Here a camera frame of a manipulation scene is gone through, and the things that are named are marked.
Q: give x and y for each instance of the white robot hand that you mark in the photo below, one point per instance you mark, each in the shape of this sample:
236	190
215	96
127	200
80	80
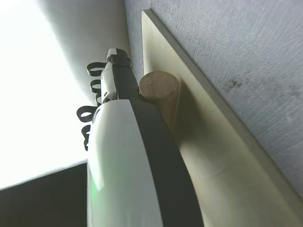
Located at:
118	165

